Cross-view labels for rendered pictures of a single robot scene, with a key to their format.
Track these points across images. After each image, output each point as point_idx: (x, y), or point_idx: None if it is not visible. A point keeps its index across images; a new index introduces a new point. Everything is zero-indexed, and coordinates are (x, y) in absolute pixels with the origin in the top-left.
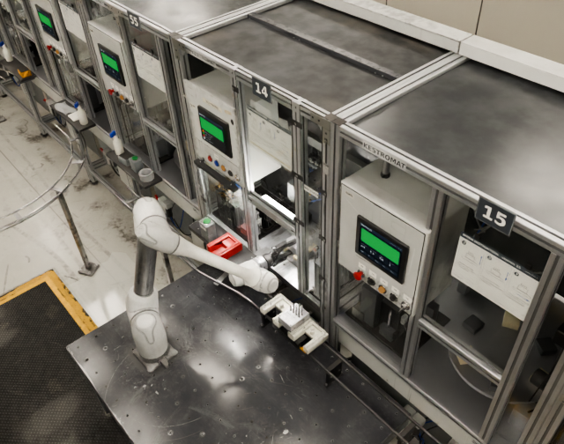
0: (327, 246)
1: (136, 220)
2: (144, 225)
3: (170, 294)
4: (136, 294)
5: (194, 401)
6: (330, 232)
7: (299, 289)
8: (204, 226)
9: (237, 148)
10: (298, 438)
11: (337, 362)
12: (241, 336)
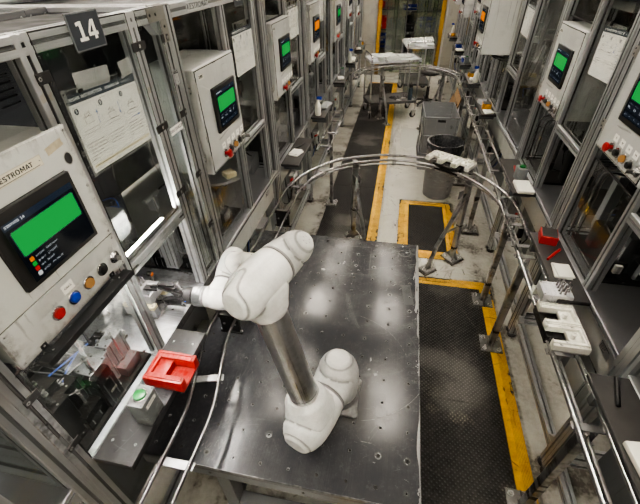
0: (202, 176)
1: (283, 277)
2: (297, 233)
3: (252, 453)
4: (317, 390)
5: (351, 328)
6: (199, 153)
7: (205, 280)
8: (152, 391)
9: (94, 199)
10: (321, 262)
11: (257, 249)
12: (263, 340)
